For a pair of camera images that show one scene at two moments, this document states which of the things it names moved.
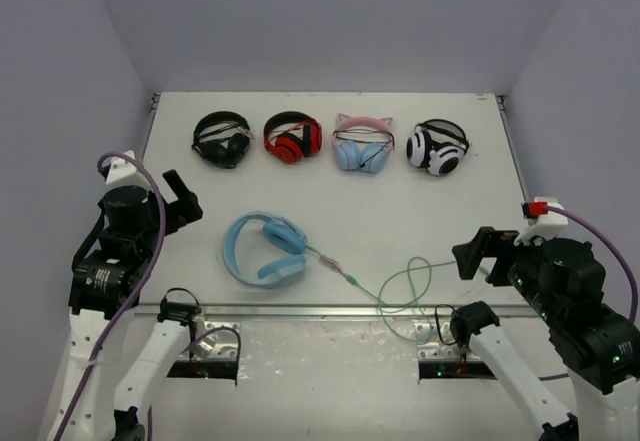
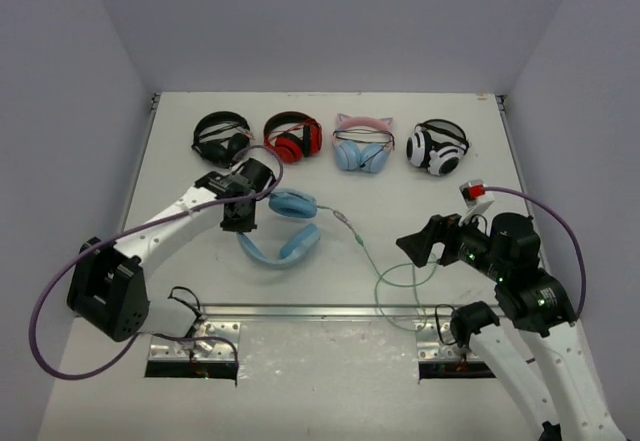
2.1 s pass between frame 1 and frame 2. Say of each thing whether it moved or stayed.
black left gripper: moved
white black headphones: stayed
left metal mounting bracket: stayed
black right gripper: moved
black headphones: stayed
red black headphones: stayed
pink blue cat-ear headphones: stayed
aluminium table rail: stayed
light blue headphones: moved
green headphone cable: moved
